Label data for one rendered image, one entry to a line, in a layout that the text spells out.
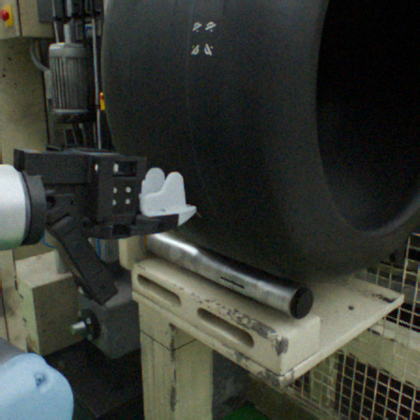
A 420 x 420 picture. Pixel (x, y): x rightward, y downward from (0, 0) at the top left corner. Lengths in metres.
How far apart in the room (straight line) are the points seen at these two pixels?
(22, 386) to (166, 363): 0.80
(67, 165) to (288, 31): 0.24
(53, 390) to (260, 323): 0.40
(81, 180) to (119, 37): 0.21
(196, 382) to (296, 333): 0.53
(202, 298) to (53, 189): 0.35
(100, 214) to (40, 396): 0.20
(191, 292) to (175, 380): 0.39
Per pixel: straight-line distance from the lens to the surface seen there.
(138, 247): 0.84
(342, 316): 0.81
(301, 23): 0.46
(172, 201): 0.49
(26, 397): 0.28
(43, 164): 0.42
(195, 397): 1.15
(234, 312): 0.67
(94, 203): 0.43
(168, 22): 0.50
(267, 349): 0.64
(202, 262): 0.72
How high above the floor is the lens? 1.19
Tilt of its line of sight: 16 degrees down
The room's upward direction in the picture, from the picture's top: straight up
